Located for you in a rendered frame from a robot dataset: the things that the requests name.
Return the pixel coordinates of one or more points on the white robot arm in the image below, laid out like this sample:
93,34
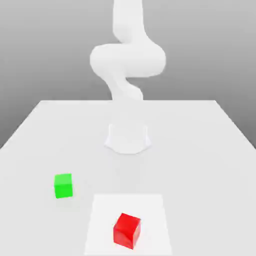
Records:
128,60

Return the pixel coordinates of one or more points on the small green cube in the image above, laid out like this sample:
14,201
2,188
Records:
63,186

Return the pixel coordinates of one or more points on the small red cube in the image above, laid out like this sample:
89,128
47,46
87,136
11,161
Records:
126,231

